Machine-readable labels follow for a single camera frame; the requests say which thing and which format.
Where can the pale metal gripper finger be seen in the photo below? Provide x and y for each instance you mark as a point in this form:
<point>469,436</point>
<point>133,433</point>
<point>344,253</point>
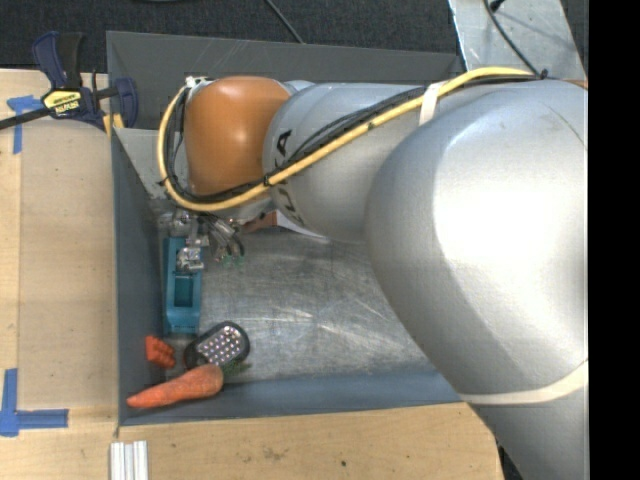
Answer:
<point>198,240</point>
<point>189,260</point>

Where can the blue plastic box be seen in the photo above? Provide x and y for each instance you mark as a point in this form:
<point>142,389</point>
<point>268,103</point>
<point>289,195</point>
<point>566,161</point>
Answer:
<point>181,313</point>

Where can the black LED work light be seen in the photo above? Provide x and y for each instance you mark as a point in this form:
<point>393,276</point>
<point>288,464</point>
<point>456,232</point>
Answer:
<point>220,344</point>

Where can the small orange-red ridged block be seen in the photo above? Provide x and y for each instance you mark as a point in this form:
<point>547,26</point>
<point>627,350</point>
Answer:
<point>159,352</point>

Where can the pale wood board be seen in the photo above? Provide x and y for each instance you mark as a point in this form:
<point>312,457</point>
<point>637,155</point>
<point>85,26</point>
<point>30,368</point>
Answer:
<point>65,268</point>

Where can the orange toy carrot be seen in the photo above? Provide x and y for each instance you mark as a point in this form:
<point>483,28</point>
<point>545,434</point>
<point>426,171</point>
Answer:
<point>185,386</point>

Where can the grey metal bin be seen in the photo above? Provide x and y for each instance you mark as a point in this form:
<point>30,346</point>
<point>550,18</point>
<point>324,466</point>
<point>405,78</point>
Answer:
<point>310,308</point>

